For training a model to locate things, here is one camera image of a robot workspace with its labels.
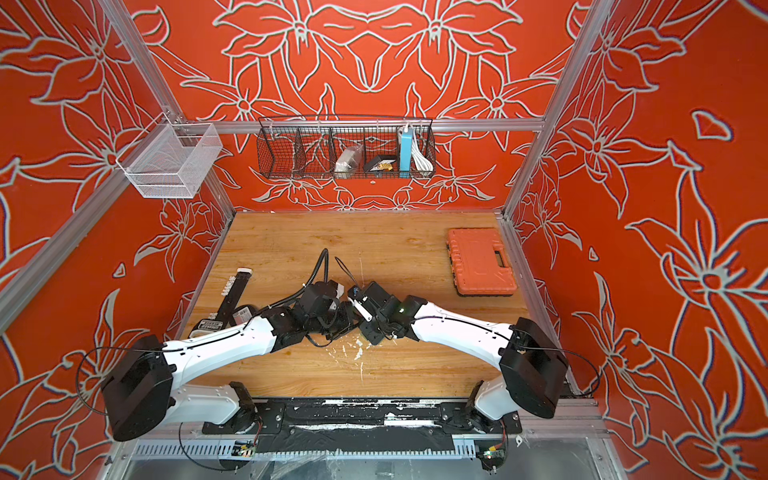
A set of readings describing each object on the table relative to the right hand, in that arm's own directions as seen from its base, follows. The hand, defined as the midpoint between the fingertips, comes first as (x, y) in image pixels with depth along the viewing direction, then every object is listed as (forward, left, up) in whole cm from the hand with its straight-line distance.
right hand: (362, 326), depth 80 cm
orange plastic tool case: (+24, -37, -4) cm, 45 cm away
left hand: (0, -2, +3) cm, 4 cm away
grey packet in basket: (+44, +6, +23) cm, 50 cm away
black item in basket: (+40, -5, +25) cm, 48 cm away
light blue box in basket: (+42, -12, +24) cm, 50 cm away
